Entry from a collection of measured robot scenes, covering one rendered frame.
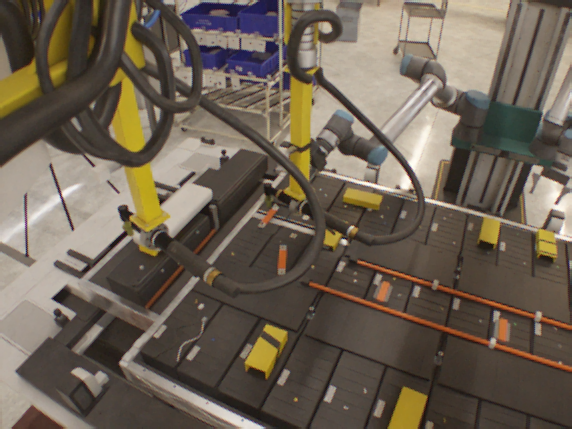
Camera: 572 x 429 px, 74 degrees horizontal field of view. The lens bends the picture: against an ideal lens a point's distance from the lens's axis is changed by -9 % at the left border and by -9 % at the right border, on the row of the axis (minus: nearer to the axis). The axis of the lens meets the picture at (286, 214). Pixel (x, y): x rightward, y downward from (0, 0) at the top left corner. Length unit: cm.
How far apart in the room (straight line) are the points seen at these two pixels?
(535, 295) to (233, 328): 108
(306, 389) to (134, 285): 64
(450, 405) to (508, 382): 21
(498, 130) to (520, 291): 139
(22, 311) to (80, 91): 154
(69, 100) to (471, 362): 127
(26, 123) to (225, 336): 107
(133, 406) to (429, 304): 103
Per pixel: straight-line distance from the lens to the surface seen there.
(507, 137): 285
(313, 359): 131
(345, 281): 150
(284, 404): 124
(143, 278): 144
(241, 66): 401
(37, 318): 186
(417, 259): 163
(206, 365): 131
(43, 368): 165
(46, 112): 42
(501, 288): 165
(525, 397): 141
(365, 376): 130
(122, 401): 147
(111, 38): 48
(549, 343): 158
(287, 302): 142
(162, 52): 55
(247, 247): 162
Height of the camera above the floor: 212
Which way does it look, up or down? 39 degrees down
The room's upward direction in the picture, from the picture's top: straight up
